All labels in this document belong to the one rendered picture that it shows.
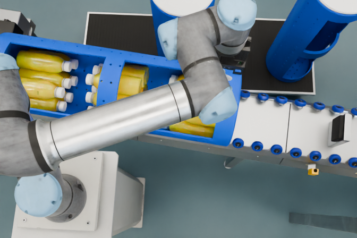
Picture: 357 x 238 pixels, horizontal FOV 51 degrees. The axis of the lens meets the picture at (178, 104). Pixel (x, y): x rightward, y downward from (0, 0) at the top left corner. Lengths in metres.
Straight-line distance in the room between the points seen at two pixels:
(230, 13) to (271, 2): 2.15
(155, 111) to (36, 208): 0.53
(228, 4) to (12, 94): 0.43
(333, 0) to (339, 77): 1.13
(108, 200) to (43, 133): 0.65
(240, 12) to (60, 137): 0.39
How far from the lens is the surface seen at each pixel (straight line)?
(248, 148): 1.53
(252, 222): 2.46
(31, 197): 1.09
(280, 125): 1.58
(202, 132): 1.36
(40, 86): 1.43
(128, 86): 1.31
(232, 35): 0.75
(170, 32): 0.72
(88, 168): 1.28
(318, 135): 1.61
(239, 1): 0.74
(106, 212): 1.29
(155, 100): 0.67
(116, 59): 1.31
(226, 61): 0.92
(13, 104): 0.72
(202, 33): 0.73
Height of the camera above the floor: 2.42
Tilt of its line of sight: 75 degrees down
